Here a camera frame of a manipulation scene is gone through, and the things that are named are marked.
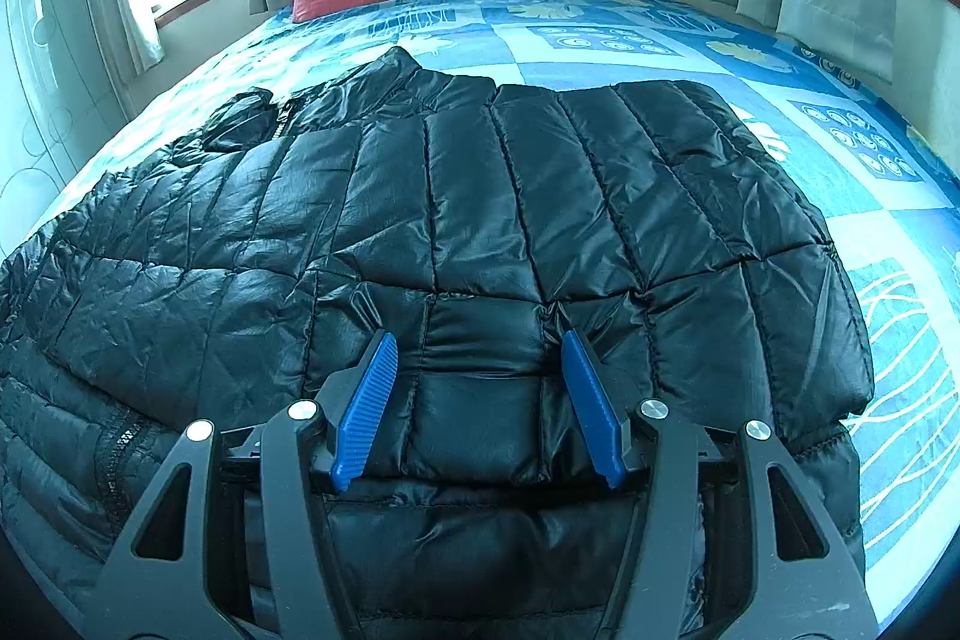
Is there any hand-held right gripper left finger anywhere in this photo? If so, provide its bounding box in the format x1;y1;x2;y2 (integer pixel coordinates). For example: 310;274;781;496
71;331;400;640

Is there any blue patterned bed sheet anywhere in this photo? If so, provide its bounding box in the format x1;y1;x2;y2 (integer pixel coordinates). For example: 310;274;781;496
0;0;960;640

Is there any frosted glass sliding door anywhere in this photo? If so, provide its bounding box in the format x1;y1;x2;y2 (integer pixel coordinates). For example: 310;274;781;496
0;0;130;259

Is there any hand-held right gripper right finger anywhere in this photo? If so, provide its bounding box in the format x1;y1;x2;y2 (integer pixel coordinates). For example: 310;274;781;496
561;330;882;640

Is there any black puffer jacket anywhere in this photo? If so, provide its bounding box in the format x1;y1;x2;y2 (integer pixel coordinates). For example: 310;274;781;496
0;46;877;640

